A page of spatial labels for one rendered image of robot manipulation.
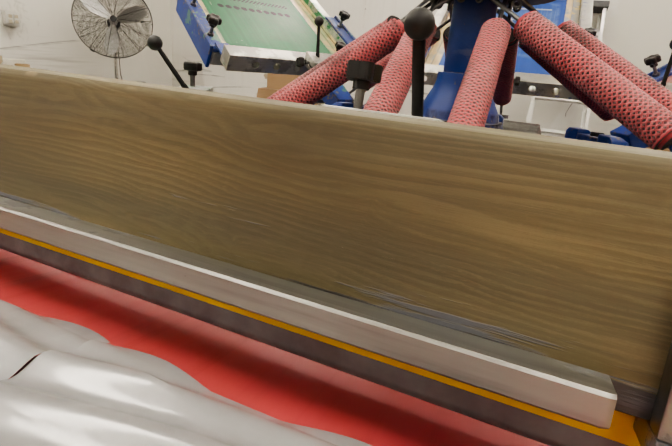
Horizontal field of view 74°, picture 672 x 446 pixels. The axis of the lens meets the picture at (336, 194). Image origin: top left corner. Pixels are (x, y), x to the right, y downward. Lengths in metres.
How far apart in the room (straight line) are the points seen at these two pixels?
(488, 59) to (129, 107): 0.59
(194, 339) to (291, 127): 0.10
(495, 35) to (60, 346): 0.71
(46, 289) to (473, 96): 0.54
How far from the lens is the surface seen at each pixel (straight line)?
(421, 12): 0.42
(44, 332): 0.21
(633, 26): 4.35
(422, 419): 0.18
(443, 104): 0.94
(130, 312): 0.24
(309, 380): 0.19
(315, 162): 0.16
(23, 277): 0.28
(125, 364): 0.19
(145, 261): 0.19
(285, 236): 0.17
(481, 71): 0.70
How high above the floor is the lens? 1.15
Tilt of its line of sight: 16 degrees down
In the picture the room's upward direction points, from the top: 5 degrees clockwise
